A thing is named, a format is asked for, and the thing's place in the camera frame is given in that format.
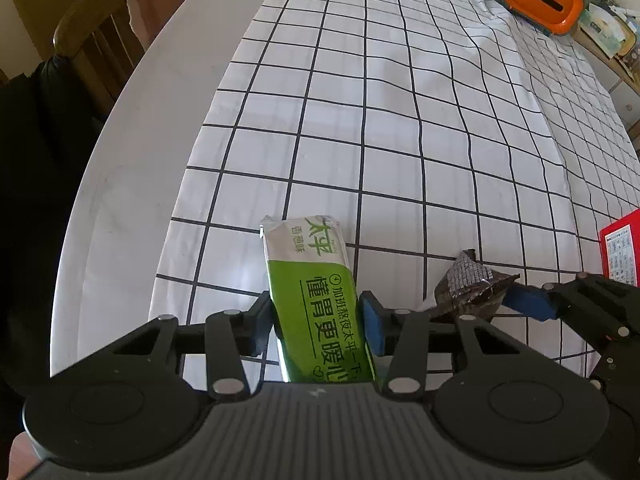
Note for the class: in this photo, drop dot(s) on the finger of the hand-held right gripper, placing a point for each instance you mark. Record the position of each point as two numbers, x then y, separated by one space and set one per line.
530 302

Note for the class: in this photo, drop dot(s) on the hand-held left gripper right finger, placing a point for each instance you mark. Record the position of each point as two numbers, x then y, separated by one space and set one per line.
372 322

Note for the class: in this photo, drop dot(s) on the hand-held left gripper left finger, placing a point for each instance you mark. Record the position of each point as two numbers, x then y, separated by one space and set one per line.
260 322

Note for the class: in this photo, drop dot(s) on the green and silver cracker packet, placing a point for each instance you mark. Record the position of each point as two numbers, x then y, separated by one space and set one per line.
310 280

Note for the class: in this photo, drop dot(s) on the dark silver checkered snack bag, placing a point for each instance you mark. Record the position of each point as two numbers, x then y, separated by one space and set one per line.
465 280

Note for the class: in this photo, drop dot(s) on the red box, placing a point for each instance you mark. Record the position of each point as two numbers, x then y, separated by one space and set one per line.
622 250

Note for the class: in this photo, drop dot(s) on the white black-grid tablecloth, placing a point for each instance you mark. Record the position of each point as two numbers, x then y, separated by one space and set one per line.
400 135

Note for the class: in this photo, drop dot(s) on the wooden side shelf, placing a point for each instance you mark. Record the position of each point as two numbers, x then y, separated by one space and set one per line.
615 75

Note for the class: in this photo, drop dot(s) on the black jacket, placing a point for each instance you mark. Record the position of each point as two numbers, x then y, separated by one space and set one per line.
30 185

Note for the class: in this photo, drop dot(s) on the white and green box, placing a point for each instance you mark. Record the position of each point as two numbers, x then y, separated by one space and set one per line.
602 27

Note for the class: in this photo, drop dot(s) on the pink towel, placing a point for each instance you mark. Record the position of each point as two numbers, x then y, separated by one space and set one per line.
150 0

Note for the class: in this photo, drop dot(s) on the wooden chair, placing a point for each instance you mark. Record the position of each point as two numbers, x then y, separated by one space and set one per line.
80 20

